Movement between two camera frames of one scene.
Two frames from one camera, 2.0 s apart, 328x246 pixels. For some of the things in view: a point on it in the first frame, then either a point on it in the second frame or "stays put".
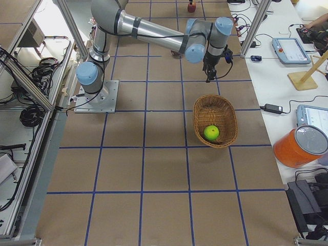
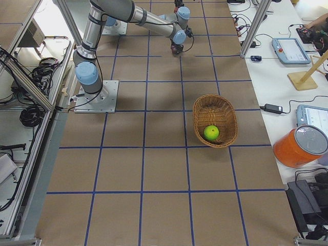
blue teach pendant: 289,50 stays put
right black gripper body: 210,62 -> 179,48
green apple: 211,132 stays put
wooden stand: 304,80 stays put
